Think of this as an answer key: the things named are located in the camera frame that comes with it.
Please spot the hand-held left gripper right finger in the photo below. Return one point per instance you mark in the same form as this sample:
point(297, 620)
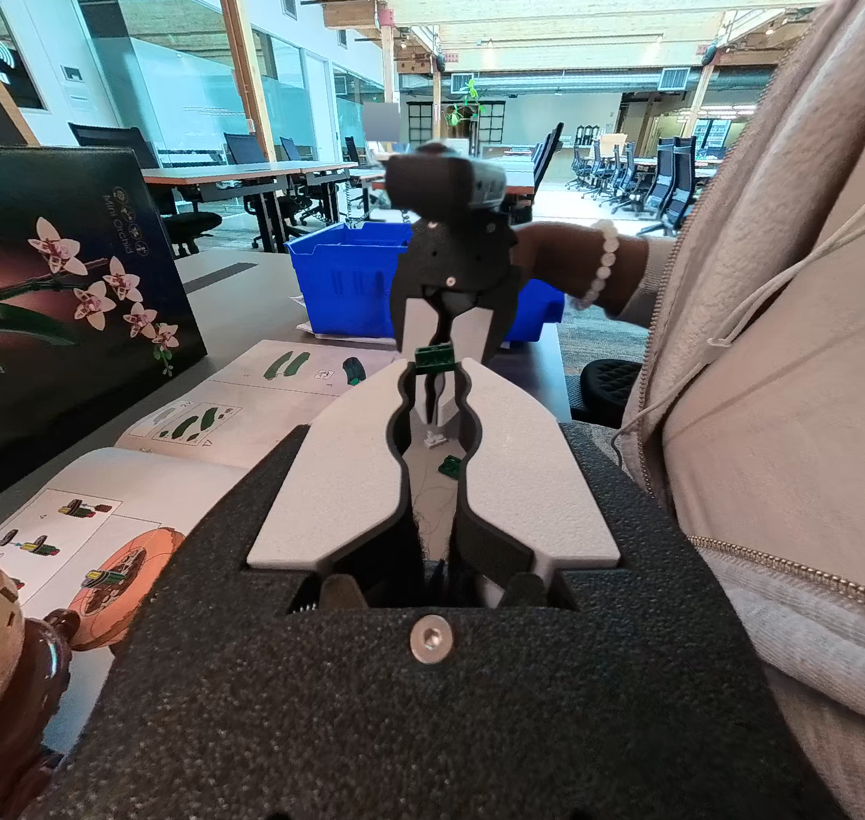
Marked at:
point(534, 489)

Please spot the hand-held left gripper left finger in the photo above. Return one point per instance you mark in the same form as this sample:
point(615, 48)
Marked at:
point(338, 482)

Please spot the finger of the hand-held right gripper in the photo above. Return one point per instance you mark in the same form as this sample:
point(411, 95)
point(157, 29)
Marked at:
point(419, 323)
point(473, 337)

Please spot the dark green brick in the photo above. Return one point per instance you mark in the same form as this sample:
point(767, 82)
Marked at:
point(432, 359)

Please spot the small white brick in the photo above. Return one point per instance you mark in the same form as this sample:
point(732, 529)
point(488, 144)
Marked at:
point(432, 439)

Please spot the person's right forearm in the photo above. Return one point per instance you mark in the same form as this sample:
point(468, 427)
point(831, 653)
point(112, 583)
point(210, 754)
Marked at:
point(628, 273)

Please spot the long wooden office desk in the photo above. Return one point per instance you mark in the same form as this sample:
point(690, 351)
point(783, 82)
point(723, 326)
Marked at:
point(223, 173)
point(520, 171)

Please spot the grey desk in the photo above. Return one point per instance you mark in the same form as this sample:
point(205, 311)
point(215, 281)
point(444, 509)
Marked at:
point(223, 279)

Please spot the person's right hand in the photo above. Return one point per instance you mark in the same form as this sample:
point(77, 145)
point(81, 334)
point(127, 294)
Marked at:
point(554, 259)

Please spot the small green brick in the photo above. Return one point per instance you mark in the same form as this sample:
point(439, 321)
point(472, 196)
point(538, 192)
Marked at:
point(451, 467)

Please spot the blue plastic bin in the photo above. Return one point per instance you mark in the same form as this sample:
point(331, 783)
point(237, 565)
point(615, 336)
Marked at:
point(344, 279)

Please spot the white paper sheet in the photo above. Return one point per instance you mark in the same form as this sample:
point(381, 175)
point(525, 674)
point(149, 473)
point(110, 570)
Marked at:
point(324, 330)

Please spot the black mesh chair seat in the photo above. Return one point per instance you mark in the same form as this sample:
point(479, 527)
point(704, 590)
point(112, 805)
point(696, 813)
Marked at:
point(608, 388)

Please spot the open instruction booklet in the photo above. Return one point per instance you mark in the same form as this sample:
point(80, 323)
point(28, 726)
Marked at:
point(223, 415)

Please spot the green hanging plant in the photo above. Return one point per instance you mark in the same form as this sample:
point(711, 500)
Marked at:
point(466, 111)

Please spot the row of black chairs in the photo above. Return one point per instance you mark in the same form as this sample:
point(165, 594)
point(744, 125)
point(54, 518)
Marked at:
point(672, 178)

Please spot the grey zip hoodie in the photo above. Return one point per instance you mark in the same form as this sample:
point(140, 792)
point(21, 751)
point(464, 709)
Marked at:
point(763, 361)

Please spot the black orchid printed box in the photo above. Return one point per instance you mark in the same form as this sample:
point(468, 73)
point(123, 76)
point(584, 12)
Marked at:
point(88, 333)

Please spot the pink brick flower pot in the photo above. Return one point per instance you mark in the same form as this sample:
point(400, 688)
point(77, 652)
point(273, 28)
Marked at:
point(27, 671)

